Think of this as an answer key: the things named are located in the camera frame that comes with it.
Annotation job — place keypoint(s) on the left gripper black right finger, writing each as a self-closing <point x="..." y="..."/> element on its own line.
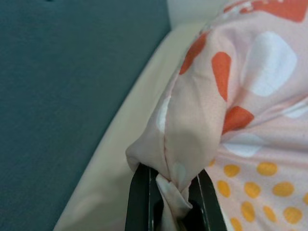
<point x="207" y="209"/>

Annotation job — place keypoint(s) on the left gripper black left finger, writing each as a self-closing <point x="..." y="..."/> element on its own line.
<point x="140" y="204"/>

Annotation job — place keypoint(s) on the pink dotted pillow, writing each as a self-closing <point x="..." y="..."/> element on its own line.
<point x="240" y="96"/>

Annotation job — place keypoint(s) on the cream mattress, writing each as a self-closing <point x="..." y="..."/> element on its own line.
<point x="108" y="168"/>

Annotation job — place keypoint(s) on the teal upholstered headboard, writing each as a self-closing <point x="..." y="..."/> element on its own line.
<point x="60" y="96"/>

